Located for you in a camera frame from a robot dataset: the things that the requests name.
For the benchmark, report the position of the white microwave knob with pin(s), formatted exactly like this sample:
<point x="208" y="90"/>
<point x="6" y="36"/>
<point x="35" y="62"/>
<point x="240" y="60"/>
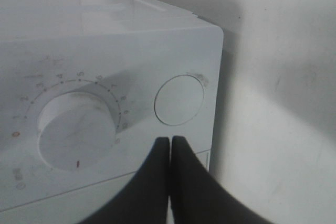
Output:
<point x="75" y="131"/>

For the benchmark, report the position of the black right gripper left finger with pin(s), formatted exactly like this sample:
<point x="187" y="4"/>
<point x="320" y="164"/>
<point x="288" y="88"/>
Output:
<point x="144" y="199"/>

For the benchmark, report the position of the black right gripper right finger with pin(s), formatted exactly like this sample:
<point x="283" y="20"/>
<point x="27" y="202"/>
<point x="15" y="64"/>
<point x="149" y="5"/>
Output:
<point x="196" y="197"/>

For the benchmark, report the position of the round white door button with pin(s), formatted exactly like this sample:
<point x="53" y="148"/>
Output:
<point x="179" y="100"/>

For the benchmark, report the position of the white microwave oven body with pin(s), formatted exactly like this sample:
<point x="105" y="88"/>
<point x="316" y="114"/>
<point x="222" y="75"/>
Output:
<point x="122" y="51"/>

